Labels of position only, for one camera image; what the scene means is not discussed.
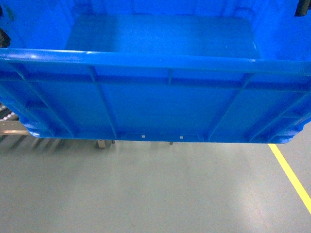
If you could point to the left gripper finger in crate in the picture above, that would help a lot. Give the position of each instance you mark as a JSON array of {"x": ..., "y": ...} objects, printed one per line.
[{"x": 4, "y": 39}]

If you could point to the large blue plastic crate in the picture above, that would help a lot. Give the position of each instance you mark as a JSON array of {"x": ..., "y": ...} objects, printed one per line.
[{"x": 225, "y": 71}]

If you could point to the metal roller shelf rack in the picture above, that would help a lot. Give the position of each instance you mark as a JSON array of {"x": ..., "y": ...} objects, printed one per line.
[{"x": 10, "y": 124}]

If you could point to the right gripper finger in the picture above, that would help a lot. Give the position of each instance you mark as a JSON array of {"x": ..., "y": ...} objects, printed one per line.
[{"x": 302, "y": 8}]

